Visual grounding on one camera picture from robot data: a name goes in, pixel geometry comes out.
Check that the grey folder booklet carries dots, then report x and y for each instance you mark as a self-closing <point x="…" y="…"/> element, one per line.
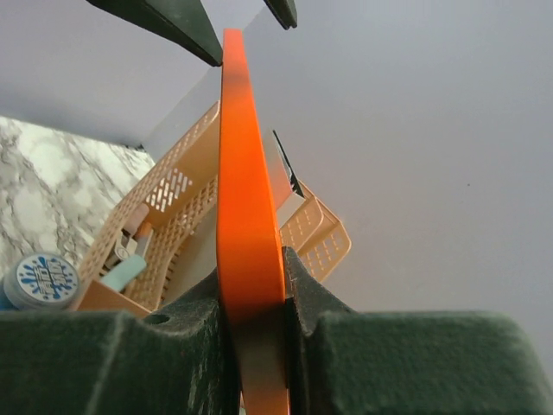
<point x="283" y="181"/>

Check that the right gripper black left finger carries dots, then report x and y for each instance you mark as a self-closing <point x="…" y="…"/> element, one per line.
<point x="177" y="360"/>

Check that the orange tin lid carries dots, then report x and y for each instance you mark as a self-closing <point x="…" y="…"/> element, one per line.
<point x="248" y="245"/>

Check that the blue splash lidded jar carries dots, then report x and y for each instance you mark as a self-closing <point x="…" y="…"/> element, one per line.
<point x="41" y="281"/>

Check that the peach plastic desk organizer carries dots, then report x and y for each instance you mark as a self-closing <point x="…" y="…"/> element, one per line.
<point x="180" y="193"/>

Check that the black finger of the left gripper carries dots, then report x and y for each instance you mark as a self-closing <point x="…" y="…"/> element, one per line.
<point x="284" y="11"/>
<point x="184" y="23"/>

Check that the light blue eraser case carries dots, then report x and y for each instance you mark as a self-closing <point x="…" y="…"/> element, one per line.
<point x="123" y="273"/>

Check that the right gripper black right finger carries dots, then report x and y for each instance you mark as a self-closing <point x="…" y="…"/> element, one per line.
<point x="341" y="361"/>

